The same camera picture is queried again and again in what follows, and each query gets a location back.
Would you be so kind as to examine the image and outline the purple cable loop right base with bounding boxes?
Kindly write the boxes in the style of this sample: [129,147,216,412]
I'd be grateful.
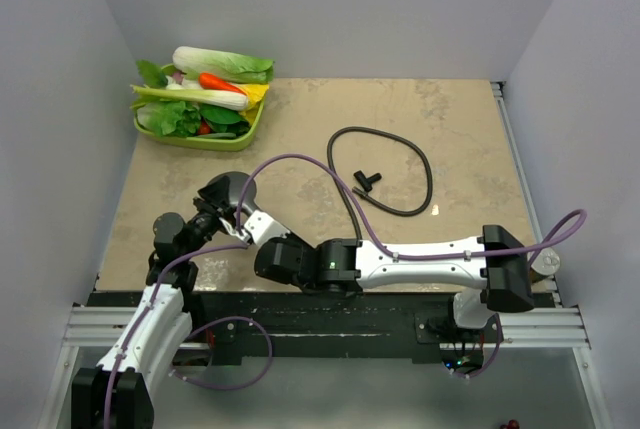
[447,313,504,383]

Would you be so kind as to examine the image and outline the toy spinach leaves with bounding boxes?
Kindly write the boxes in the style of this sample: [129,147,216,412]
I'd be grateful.
[199,104,250,137]

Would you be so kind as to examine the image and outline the aluminium frame rail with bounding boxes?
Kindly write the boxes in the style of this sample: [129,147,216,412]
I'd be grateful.
[38,291,612,428]

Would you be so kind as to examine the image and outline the green plastic tray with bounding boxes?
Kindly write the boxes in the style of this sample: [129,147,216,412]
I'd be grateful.
[131,65,265,152]

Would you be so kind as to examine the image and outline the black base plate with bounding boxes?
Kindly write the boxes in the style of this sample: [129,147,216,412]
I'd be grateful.
[87,273,556,368]

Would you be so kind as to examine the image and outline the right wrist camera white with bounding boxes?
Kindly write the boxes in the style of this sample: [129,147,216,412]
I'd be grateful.
[241,210,290,247]

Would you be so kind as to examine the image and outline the brown tin can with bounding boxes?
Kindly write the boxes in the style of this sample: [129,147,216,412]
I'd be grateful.
[528,247,561,284]

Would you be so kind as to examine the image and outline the toy napa cabbage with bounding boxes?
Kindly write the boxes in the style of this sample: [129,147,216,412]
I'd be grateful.
[172,46,274,84]

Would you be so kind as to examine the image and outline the toy leek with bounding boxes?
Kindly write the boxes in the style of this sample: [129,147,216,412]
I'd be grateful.
[131,85,249,112]

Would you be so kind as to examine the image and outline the right side aluminium rail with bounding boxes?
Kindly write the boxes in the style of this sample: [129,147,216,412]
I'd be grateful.
[489,79,561,300]

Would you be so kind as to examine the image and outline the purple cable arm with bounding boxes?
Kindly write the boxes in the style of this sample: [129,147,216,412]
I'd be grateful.
[102,241,249,429]
[235,152,589,258]

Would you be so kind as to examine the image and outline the dark corrugated shower hose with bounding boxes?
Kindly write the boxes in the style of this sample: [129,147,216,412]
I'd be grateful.
[326,125,433,243]

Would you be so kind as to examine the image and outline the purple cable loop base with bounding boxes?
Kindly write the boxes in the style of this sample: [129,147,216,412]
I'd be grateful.
[171,316,274,392]
[447,313,504,383]

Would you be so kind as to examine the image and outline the grey shower head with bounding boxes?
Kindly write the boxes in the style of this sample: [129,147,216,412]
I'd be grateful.
[194,171,259,242]

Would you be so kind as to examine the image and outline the toy carrot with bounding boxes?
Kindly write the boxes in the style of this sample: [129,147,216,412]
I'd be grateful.
[198,72,246,95]

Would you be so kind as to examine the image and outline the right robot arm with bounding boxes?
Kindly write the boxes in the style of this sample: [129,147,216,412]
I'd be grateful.
[254,225,534,342]

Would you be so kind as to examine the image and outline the toy green lettuce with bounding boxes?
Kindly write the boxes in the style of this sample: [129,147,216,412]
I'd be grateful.
[136,101,201,138]

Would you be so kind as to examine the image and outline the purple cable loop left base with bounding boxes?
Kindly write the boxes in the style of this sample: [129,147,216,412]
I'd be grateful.
[171,316,274,392]

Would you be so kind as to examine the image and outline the toy tomato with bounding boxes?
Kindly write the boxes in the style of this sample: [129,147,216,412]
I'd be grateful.
[197,121,212,136]

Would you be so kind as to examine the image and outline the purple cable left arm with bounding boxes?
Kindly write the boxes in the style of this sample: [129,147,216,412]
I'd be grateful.
[102,241,249,429]

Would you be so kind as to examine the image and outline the toy yellow corn husk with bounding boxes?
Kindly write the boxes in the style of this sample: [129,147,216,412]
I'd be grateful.
[236,84,270,126]

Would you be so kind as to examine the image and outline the black T-shaped hose holder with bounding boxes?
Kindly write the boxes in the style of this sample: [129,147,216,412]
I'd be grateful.
[353,170,382,194]

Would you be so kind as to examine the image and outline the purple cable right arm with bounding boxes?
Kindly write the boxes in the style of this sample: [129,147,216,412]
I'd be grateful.
[235,152,589,258]

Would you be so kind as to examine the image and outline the toy leaf dark green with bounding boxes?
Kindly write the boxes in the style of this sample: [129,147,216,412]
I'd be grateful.
[136,59,168,89]

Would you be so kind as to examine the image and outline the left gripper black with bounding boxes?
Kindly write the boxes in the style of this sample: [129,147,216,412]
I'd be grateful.
[182,176,240,260]

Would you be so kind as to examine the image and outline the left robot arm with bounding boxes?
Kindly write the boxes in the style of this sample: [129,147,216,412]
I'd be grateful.
[71,196,235,428]

